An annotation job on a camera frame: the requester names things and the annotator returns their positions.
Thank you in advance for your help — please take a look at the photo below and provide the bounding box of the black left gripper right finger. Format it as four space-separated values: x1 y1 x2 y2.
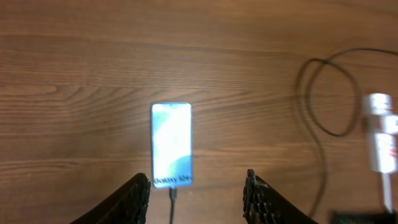
243 169 317 224

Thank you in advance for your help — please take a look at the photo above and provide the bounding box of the white power strip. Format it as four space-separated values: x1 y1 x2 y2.
363 93 397 174

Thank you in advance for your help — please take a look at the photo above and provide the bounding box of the blue Samsung Galaxy smartphone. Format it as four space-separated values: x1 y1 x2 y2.
150 102 193 189

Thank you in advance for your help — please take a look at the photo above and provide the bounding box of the white power strip cord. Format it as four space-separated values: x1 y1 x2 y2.
381 172 393 214

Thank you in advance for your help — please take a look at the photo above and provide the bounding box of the white charger plug adapter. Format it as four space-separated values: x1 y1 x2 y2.
381 114 398 135

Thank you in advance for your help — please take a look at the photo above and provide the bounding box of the black charger cable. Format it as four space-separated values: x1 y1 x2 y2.
168 47 398 224

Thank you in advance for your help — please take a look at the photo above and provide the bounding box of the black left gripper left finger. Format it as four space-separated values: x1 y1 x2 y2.
71 173 151 224

